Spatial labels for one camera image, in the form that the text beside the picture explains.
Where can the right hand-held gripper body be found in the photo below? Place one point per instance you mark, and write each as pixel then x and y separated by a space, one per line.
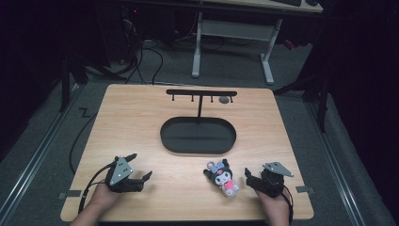
pixel 272 183

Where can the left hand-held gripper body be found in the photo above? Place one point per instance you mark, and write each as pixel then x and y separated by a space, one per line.
pixel 120 171

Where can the black and pink plush doll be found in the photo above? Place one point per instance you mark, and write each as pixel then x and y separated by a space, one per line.
pixel 223 177

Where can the person's right hand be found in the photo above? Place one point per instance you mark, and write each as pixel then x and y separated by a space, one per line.
pixel 276 205

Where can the person's left hand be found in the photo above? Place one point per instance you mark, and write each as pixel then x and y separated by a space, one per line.
pixel 103 197

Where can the grey tape strip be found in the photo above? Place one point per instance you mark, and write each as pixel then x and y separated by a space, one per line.
pixel 70 194
pixel 305 189

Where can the black hook rack with tray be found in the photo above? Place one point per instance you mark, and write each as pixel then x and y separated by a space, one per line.
pixel 197 135

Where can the grey round table grommet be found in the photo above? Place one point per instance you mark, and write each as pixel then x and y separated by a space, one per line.
pixel 224 100

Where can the black metal stand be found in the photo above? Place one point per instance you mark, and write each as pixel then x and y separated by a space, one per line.
pixel 65 88
pixel 322 103

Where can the dark computer tower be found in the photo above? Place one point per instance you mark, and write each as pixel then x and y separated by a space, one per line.
pixel 131 28

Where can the black keyboard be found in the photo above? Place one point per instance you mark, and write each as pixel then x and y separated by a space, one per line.
pixel 287 2

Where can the black computer mouse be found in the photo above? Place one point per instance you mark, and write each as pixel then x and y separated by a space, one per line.
pixel 312 2

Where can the metal floor rail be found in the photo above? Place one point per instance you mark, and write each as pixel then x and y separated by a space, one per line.
pixel 34 157
pixel 337 169

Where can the white frame desk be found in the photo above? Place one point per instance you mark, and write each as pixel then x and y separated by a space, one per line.
pixel 238 30

